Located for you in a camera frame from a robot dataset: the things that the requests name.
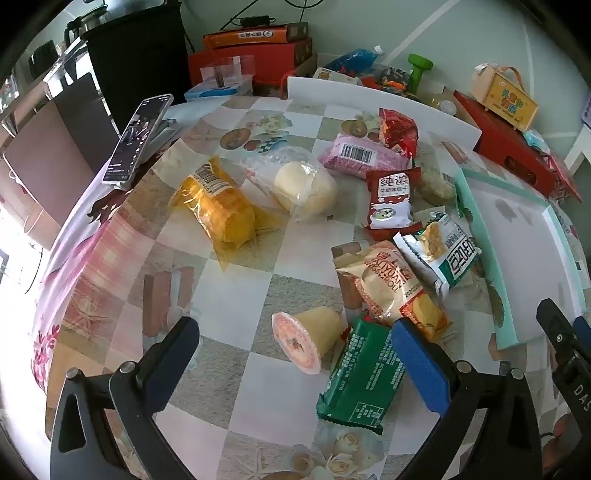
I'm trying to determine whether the blue water bottle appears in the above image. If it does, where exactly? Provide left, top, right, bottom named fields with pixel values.
left=323, top=45, right=386, bottom=77

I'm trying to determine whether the cardboard box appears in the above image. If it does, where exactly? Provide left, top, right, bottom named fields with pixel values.
left=281, top=53, right=462, bottom=116

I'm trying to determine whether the dark red biscuit packet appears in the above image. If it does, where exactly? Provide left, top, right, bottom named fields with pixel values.
left=361, top=167, right=423, bottom=241

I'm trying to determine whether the blue tissue box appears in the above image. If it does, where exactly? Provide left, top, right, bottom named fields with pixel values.
left=184, top=74, right=254, bottom=103

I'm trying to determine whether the beige egg roll packet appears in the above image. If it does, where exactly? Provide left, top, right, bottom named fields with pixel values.
left=332, top=240, right=453, bottom=342

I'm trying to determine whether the jelly cup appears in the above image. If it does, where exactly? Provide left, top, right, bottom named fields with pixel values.
left=271, top=306, right=347, bottom=374

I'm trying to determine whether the clear rice cracker packet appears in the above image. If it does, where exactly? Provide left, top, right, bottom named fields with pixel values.
left=413, top=159, right=460, bottom=206

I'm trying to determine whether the red snack packet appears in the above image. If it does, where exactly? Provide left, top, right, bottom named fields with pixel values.
left=379, top=107, right=420, bottom=160

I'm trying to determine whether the white phone stand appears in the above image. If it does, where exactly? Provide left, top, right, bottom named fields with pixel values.
left=113, top=117, right=185, bottom=191

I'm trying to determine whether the white board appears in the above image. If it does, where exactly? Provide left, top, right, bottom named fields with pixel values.
left=286, top=76, right=483, bottom=151

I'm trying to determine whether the black cabinet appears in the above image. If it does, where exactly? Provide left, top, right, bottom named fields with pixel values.
left=85, top=2, right=192, bottom=134

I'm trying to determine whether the pink snack packet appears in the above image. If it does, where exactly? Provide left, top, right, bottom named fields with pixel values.
left=318, top=133, right=411, bottom=178

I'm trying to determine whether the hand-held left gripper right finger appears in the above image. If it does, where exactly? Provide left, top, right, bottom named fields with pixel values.
left=392, top=316, right=543, bottom=480

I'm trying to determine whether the small jar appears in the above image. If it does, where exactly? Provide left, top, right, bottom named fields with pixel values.
left=431, top=90, right=460, bottom=116

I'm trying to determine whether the kettle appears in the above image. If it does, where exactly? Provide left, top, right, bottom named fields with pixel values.
left=65, top=7, right=105, bottom=44

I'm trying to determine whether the clear packaged bun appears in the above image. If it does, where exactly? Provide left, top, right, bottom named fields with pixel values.
left=240, top=148, right=340, bottom=222

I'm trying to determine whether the brown flat panel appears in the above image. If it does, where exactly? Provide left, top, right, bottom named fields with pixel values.
left=2, top=71, right=116, bottom=227

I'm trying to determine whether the green dumbbell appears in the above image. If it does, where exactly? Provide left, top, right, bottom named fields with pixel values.
left=407, top=53, right=435, bottom=93

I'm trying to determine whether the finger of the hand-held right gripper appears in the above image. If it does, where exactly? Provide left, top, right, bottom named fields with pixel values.
left=536, top=299, right=591, bottom=365

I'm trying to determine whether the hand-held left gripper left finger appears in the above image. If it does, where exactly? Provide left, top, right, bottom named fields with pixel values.
left=48, top=315, right=218, bottom=480

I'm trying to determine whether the smartphone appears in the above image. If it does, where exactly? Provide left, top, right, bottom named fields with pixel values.
left=100, top=93, right=175, bottom=185

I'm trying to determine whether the yellow and white carton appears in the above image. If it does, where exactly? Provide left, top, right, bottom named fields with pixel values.
left=311, top=67, right=363, bottom=86

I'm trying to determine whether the green and white snack packet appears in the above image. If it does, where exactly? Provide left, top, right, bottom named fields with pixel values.
left=392, top=210, right=482, bottom=296

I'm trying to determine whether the red gift box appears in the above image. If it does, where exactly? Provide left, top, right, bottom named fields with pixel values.
left=452, top=90, right=557, bottom=199

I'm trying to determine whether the yellow snack packet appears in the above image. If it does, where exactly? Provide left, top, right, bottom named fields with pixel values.
left=168, top=156, right=284, bottom=274

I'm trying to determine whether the teal box lid tray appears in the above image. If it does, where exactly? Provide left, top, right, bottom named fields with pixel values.
left=455, top=166, right=591, bottom=350

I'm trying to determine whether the orange carry box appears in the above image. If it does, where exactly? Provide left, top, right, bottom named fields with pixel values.
left=471, top=62, right=540, bottom=132

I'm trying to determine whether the dark red box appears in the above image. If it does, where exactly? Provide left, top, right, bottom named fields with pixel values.
left=187, top=38, right=315, bottom=97

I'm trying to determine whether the red patterned bag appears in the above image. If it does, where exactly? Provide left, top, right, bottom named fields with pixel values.
left=547, top=152, right=583, bottom=204

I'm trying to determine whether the colourful toy bag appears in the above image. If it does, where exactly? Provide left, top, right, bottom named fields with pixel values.
left=362, top=65, right=416, bottom=97

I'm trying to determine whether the blue face mask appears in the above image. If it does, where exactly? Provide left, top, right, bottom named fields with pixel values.
left=524, top=129, right=552, bottom=155

